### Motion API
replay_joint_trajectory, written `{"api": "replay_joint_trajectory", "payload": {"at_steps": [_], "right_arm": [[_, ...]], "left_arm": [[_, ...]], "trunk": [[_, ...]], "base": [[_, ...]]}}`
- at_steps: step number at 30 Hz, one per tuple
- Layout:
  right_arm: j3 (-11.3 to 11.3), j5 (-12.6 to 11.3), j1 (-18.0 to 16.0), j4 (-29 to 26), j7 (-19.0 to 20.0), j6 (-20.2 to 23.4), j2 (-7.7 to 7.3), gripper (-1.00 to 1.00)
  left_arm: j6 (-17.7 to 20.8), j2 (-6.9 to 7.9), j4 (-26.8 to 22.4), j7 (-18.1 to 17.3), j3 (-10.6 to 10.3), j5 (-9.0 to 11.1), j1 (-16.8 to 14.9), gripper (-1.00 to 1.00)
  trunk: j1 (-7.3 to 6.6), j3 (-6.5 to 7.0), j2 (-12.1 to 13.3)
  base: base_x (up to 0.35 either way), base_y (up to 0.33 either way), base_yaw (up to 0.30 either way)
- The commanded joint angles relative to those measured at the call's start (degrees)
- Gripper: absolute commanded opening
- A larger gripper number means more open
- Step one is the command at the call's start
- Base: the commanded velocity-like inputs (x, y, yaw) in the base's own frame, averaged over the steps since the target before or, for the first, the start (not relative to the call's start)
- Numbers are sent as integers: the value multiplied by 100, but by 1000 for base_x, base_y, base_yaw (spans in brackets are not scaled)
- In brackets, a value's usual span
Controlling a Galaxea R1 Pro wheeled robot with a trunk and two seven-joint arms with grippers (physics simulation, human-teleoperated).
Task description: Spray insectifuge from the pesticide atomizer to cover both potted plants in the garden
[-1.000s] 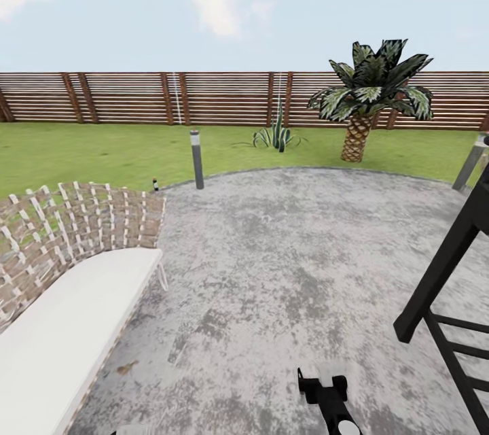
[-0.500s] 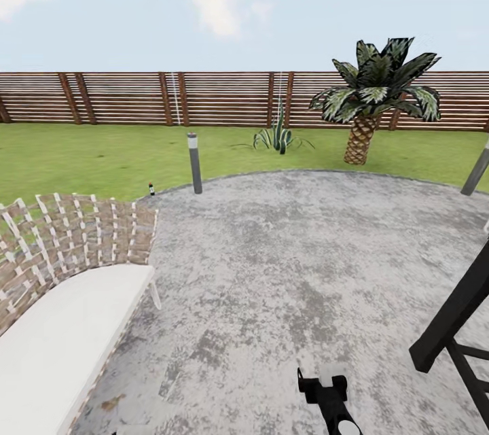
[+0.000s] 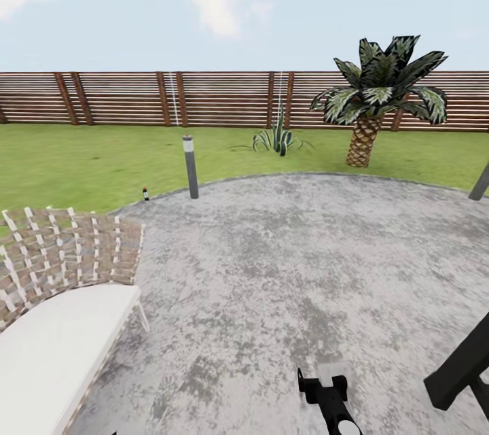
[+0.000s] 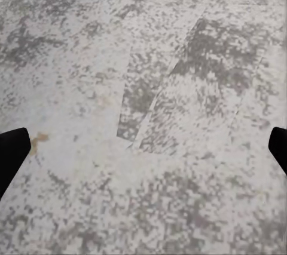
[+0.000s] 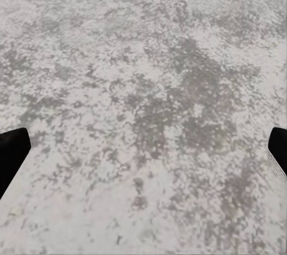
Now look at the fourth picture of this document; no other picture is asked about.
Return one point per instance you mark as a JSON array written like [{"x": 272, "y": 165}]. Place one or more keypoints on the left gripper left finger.
[{"x": 14, "y": 147}]

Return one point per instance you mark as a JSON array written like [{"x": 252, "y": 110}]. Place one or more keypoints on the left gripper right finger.
[{"x": 278, "y": 146}]

